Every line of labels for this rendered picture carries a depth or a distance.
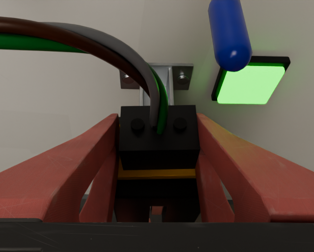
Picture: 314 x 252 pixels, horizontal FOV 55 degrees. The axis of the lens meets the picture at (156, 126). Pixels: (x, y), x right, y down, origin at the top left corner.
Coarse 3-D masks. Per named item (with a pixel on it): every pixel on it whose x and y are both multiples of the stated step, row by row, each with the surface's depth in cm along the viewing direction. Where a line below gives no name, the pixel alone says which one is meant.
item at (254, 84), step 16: (256, 64) 18; (272, 64) 18; (288, 64) 18; (224, 80) 19; (240, 80) 19; (256, 80) 19; (272, 80) 19; (224, 96) 20; (240, 96) 20; (256, 96) 20
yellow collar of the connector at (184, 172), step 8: (120, 160) 13; (120, 168) 13; (120, 176) 13; (128, 176) 13; (136, 176) 13; (144, 176) 13; (152, 176) 13; (160, 176) 13; (168, 176) 13; (176, 176) 13; (184, 176) 13; (192, 176) 13
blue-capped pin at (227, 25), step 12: (216, 0) 7; (228, 0) 7; (216, 12) 7; (228, 12) 7; (240, 12) 7; (216, 24) 7; (228, 24) 7; (240, 24) 7; (216, 36) 7; (228, 36) 6; (240, 36) 6; (216, 48) 7; (228, 48) 6; (240, 48) 6; (216, 60) 7; (228, 60) 6; (240, 60) 6
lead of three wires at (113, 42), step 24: (0, 24) 6; (24, 24) 6; (48, 24) 6; (72, 24) 7; (0, 48) 6; (24, 48) 6; (48, 48) 7; (72, 48) 7; (96, 48) 7; (120, 48) 7; (144, 72) 8
